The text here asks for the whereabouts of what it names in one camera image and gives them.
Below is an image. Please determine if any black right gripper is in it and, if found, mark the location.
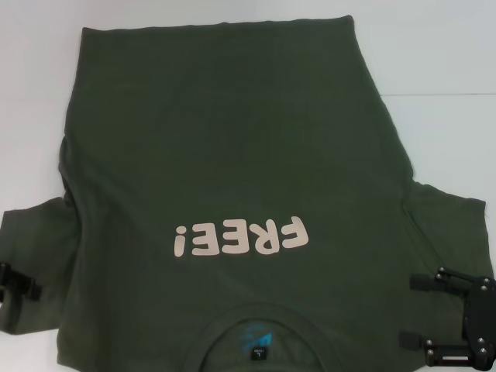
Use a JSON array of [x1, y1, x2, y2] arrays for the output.
[[398, 266, 496, 370]]

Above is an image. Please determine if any dark green FREE t-shirt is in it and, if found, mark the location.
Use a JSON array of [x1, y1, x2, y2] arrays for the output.
[[0, 14, 488, 372]]

